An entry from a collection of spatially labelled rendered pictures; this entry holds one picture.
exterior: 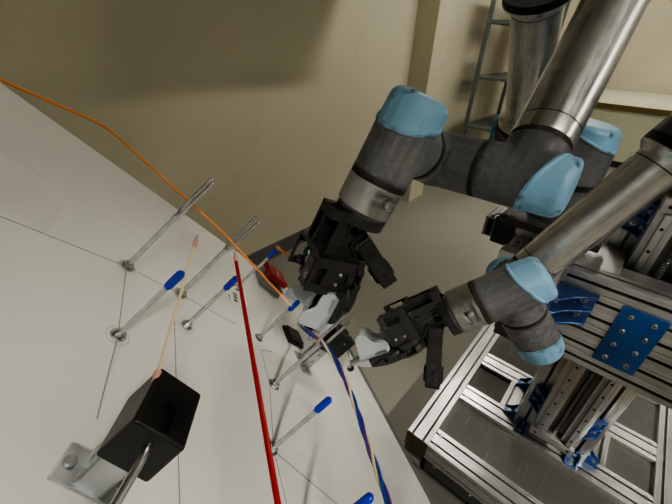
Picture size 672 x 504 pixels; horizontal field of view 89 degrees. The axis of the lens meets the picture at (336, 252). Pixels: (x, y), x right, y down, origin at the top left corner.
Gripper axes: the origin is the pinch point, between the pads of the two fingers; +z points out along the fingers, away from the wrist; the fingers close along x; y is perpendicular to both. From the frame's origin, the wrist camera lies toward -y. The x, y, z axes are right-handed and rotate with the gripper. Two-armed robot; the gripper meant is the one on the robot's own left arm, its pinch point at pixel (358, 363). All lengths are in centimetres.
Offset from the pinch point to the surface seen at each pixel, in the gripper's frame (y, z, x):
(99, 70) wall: 140, 74, -65
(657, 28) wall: 93, -463, -747
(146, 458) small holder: 16, -9, 47
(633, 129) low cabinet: -31, -286, -554
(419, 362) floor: -57, 27, -126
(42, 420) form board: 20, -1, 46
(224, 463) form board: 9.1, -1.6, 36.4
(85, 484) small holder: 15.8, -3.2, 46.4
